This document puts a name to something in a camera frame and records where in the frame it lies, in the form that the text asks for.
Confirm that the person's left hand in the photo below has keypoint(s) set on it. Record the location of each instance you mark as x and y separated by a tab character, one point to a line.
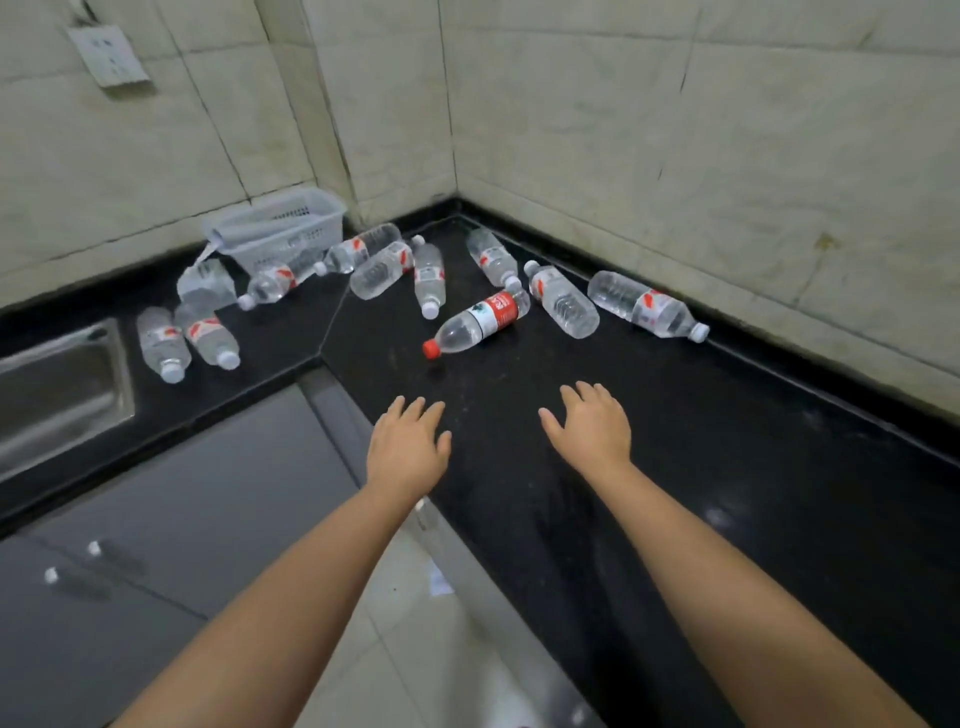
405	454

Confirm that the person's right hand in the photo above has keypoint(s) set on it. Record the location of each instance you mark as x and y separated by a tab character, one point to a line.
596	439

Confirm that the person's right thumb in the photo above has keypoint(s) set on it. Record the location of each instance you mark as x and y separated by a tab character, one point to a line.
551	427

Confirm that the person's right middle finger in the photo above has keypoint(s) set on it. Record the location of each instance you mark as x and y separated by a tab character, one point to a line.
586	396

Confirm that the person's left middle finger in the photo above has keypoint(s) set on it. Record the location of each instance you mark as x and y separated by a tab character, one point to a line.
414	413

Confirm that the person's right little finger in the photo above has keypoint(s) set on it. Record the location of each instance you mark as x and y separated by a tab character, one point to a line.
619	414

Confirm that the person's left thumb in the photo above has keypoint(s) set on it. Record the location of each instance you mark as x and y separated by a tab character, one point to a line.
444	448

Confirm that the person's right forearm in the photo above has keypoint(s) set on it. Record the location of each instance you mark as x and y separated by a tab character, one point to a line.
735	607

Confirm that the person's left forearm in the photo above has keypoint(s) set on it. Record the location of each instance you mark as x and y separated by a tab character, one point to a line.
277	622

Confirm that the group of white-capped water bottles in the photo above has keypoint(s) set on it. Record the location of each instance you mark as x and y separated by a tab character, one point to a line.
562	304

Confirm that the red-capped clear plastic bottle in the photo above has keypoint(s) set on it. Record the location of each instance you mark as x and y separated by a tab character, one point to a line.
480	321

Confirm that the white paper scrap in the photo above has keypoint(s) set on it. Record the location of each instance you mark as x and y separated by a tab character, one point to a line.
440	583

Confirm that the grey cabinet door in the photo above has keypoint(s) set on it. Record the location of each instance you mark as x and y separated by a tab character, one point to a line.
217	487
82	645

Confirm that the white plastic basket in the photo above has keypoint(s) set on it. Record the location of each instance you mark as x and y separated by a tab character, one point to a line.
281	225

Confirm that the stainless steel sink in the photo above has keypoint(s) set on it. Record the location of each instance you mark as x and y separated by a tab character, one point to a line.
56	394

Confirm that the white wall socket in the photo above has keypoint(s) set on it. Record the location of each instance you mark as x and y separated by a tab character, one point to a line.
109	54

